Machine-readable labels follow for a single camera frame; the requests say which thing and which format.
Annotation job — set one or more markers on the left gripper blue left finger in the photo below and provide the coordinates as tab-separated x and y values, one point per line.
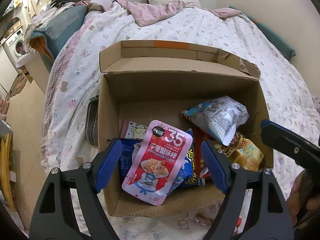
54	216

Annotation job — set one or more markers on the silver white snack bag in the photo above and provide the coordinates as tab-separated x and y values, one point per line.
219	117

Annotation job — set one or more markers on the blue snack bag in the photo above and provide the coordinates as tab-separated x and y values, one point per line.
187	177

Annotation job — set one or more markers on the teal bed bolster left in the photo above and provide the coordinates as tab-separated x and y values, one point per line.
50	38

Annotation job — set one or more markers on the teal bed bolster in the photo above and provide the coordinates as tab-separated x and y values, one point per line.
50	38
285	49

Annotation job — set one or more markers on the person's right hand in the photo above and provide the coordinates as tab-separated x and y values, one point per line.
299	198

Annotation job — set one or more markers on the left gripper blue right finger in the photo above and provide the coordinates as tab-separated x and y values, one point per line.
268	216

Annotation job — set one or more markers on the brown cardboard box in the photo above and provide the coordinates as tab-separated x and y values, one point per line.
147	80

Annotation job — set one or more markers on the small blue chip bag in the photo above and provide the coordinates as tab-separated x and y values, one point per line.
129	149

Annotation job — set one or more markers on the teal bed bolster right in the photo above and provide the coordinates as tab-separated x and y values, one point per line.
285	49

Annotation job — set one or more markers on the small red snack packet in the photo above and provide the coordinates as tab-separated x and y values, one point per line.
238	223

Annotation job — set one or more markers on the red snack bag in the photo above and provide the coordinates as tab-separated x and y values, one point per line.
200	166

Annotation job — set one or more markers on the white washing machine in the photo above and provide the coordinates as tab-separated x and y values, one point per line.
14	46

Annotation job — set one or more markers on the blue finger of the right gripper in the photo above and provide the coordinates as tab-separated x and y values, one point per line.
281	139

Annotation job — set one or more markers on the white patterned duvet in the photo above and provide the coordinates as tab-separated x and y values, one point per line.
75	78

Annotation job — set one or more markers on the pink blanket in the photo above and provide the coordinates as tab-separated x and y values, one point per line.
143	14

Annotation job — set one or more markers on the white kitchen cabinet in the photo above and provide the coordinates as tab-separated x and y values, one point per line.
8	73

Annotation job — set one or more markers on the pink crab stick pouch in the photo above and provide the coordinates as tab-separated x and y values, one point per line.
157	163

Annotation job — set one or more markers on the yellow chip bag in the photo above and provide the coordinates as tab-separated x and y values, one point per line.
242	151

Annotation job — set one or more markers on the dark striped garment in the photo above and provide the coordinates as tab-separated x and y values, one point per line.
91	125

